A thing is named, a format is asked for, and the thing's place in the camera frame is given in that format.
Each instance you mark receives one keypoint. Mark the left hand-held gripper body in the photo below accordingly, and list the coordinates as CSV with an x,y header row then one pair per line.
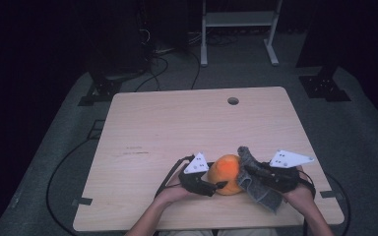
x,y
195,178

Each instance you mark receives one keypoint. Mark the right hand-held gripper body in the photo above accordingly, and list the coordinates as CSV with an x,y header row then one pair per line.
x,y
283,178

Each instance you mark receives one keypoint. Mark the orange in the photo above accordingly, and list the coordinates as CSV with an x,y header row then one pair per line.
x,y
226,173

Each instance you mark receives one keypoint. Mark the person's right hand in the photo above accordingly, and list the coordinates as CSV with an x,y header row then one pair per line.
x,y
300,196

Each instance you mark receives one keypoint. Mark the person's left hand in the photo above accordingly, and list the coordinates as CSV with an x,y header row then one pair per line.
x,y
174,193

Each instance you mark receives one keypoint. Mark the dark tape strip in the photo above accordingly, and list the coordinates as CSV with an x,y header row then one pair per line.
x,y
329,194
84,201

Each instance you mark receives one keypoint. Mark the black stand base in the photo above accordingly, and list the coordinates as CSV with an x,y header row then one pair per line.
x,y
323,87
103,90

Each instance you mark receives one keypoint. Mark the dark cabinet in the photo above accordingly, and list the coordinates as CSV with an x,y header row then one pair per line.
x,y
118,39

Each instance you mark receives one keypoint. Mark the white metal table frame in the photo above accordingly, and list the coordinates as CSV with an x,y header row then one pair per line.
x,y
239,19

